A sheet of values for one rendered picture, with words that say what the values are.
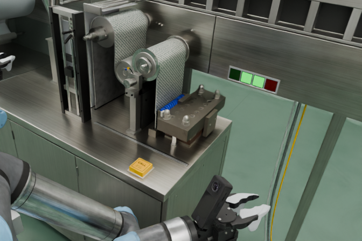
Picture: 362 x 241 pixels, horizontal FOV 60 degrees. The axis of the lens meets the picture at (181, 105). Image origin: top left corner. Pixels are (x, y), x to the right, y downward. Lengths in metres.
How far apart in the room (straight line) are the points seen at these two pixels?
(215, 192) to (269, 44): 0.91
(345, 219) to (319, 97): 1.45
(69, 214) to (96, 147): 0.79
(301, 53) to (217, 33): 0.40
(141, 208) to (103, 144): 0.33
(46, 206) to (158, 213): 0.77
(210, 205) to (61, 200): 0.30
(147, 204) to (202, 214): 0.70
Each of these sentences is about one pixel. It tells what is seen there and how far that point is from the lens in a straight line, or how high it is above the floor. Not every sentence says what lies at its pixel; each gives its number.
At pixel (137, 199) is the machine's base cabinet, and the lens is 1.41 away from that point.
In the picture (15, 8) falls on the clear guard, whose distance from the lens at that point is 2.10.
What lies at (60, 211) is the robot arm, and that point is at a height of 1.29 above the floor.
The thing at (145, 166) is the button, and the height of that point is 0.92.
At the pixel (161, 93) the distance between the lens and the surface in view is 1.45.
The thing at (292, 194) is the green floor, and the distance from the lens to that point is 2.75.
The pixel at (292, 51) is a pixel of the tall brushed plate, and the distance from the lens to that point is 1.44.
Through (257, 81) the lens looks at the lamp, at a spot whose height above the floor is 1.18.
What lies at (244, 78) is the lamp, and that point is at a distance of 1.53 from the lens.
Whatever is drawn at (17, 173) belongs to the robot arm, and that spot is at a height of 1.39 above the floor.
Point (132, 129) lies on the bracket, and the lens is 1.53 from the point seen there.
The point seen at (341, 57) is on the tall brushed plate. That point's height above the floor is 1.38.
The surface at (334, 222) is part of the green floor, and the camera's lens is 2.69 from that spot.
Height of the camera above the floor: 1.79
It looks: 30 degrees down
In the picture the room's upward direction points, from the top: 5 degrees clockwise
